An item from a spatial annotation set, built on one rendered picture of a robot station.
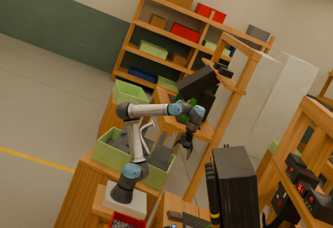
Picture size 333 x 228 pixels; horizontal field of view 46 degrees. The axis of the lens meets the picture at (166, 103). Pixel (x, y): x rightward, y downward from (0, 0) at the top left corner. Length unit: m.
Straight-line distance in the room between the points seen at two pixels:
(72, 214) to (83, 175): 0.36
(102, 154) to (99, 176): 0.17
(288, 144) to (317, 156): 0.45
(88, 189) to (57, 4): 6.36
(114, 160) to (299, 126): 1.42
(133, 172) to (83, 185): 0.78
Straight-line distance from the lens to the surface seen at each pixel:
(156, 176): 3.14
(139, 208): 2.65
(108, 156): 3.19
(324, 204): 2.03
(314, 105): 2.65
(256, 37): 8.97
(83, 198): 3.30
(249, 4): 9.41
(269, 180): 2.92
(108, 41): 9.10
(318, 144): 2.42
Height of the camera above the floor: 2.23
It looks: 15 degrees down
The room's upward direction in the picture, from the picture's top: 23 degrees clockwise
